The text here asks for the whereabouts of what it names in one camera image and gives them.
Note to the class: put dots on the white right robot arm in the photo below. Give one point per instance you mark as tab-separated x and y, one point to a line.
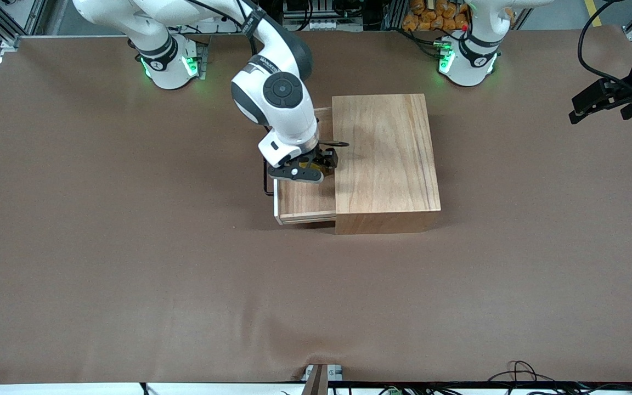
283	109

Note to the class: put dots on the yellow block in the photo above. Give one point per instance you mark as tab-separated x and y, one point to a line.
311	161

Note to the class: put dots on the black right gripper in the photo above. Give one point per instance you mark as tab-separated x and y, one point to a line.
322	155

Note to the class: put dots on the brown table mat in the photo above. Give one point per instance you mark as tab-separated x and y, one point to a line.
239	307

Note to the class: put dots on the metal table bracket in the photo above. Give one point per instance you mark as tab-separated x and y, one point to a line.
321	378

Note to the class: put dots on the bag of orange items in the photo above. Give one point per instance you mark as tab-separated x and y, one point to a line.
431	16

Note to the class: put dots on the wooden drawer cabinet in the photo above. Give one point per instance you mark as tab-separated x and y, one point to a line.
387	164

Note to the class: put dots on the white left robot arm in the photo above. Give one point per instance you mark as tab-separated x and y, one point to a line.
467	60

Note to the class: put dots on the long white socket strip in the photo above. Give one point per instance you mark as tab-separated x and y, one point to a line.
322	24

